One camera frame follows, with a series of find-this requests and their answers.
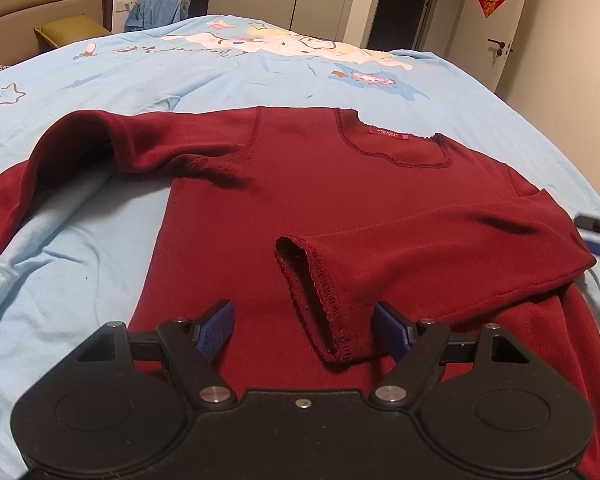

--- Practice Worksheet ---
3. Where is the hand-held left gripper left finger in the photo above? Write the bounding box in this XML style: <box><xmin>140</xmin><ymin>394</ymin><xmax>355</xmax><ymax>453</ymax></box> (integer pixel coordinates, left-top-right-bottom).
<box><xmin>77</xmin><ymin>299</ymin><xmax>237</xmax><ymax>407</ymax></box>

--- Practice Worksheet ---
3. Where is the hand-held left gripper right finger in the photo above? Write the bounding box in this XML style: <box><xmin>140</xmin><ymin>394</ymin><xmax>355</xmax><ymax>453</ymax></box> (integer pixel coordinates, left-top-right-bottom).
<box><xmin>371</xmin><ymin>301</ymin><xmax>531</xmax><ymax>406</ymax></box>

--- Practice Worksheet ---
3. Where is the dark red long-sleeve shirt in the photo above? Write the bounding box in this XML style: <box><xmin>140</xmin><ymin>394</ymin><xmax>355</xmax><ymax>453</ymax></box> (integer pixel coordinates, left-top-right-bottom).
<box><xmin>0</xmin><ymin>105</ymin><xmax>600</xmax><ymax>480</ymax></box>

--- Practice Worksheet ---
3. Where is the white door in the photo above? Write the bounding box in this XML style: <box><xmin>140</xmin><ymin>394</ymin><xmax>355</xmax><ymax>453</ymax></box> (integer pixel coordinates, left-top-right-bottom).
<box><xmin>450</xmin><ymin>0</ymin><xmax>532</xmax><ymax>97</ymax></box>

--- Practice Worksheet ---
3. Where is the light blue printed bedsheet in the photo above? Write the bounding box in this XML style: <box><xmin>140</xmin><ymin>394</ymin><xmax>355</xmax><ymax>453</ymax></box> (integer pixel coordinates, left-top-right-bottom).
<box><xmin>0</xmin><ymin>14</ymin><xmax>600</xmax><ymax>480</ymax></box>

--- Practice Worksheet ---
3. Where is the blue garment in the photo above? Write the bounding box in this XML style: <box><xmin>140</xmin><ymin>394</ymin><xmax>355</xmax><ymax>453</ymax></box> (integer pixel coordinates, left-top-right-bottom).
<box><xmin>125</xmin><ymin>0</ymin><xmax>191</xmax><ymax>32</ymax></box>

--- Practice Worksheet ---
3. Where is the yellow pillow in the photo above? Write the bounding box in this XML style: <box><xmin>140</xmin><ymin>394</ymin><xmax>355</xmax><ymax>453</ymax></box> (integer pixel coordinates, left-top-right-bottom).
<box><xmin>34</xmin><ymin>14</ymin><xmax>112</xmax><ymax>54</ymax></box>

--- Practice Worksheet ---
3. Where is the brown padded headboard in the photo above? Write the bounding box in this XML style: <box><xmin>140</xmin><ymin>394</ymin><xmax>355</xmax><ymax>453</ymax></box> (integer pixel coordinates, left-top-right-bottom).
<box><xmin>0</xmin><ymin>0</ymin><xmax>116</xmax><ymax>67</ymax></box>

